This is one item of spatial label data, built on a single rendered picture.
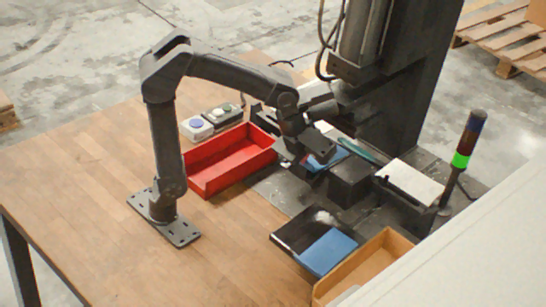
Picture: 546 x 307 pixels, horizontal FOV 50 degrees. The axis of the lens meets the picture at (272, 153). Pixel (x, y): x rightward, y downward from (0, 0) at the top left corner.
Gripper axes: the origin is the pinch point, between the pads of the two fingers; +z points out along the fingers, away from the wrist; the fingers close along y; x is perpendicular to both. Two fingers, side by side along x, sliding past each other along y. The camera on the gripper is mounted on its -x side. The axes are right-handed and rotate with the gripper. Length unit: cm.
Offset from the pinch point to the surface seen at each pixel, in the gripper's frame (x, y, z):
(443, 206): -27.4, 18.3, 19.1
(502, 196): -56, -27, -86
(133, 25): 236, 63, 143
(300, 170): 3.6, 1.3, 10.2
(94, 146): 46, -30, -1
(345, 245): -19.8, -8.4, 6.0
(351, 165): -6.7, 9.0, 7.4
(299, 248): -13.4, -16.4, 2.8
